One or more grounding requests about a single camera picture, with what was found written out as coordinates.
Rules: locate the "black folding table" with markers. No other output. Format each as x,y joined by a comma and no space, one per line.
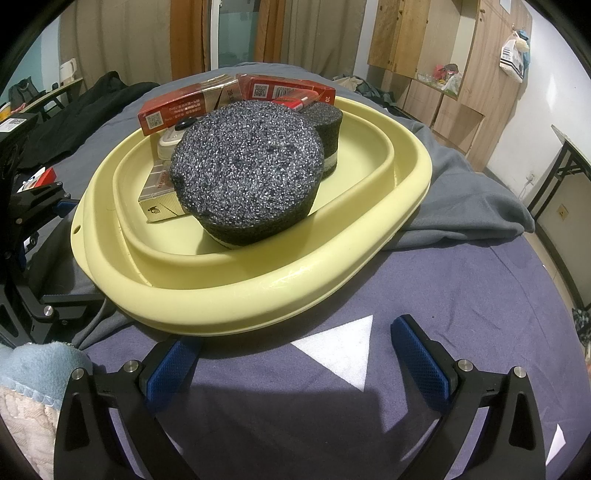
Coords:
572,152

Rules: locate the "wooden desk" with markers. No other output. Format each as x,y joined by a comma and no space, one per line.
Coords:
51,94

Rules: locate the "brown curtain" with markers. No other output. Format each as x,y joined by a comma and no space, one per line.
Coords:
138,32
318,27

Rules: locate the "yellow plastic basin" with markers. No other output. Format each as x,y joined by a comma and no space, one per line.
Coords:
258,277

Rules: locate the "black bag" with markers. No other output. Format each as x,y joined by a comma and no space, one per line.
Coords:
23,92

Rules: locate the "large black foam cylinder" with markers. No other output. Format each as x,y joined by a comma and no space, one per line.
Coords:
244,161

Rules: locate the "small red box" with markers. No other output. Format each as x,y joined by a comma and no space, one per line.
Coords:
41,177

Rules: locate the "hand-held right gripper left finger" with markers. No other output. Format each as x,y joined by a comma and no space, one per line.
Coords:
168,374

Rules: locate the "yellow wall socket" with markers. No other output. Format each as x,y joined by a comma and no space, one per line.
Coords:
563,211

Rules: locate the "colourful plastic bag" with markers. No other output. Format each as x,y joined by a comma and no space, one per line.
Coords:
443,76

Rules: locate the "white kettle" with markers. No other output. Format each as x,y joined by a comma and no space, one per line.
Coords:
69,71

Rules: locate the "red white cigarette carton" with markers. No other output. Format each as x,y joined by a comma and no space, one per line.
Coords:
184,106

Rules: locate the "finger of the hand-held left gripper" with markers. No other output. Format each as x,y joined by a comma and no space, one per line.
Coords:
67,207
55,318

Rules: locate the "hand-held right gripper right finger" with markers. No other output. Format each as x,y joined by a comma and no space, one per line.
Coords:
420,360

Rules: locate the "white striped plastic bag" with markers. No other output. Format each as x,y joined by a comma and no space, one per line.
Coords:
512,55

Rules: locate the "beige cloth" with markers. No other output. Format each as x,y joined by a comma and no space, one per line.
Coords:
348,83

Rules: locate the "black clothing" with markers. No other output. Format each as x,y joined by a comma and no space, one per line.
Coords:
92,106

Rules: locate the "glass door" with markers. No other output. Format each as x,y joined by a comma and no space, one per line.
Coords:
238,32

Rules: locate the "small red white packet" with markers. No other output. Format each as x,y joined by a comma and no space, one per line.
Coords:
295,99

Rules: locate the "navy sheet with white triangles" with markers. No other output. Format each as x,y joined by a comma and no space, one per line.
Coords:
277,415

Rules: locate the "small black foam cylinder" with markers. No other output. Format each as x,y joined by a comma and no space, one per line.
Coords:
330,134

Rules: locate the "wooden wardrobe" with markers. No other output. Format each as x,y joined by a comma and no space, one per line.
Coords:
461,27

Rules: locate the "gold cigarette pack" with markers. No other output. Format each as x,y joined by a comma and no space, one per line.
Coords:
159,198

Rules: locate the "grey blanket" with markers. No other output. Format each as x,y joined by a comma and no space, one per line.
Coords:
461,198

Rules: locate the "blue fleece blanket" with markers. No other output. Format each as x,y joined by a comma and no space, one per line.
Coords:
41,364

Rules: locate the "dark patterned cloth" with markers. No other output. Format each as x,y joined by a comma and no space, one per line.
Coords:
582,325

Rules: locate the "pale quilted blanket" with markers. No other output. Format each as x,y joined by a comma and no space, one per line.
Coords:
25,424

